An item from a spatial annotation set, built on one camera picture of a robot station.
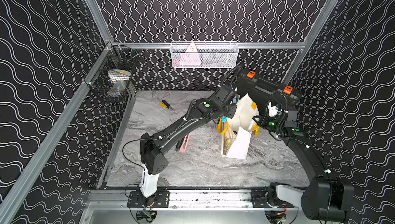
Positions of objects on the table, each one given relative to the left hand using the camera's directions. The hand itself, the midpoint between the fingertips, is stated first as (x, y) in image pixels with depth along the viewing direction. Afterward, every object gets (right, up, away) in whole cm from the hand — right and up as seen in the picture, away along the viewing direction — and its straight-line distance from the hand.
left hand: (232, 103), depth 75 cm
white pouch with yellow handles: (+2, -13, 0) cm, 13 cm away
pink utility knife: (-25, -24, +18) cm, 38 cm away
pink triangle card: (-21, +26, +15) cm, 37 cm away
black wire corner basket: (-62, +14, +5) cm, 64 cm away
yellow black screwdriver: (-41, 0, +38) cm, 56 cm away
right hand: (+13, -7, +8) cm, 17 cm away
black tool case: (+20, +8, +17) cm, 28 cm away
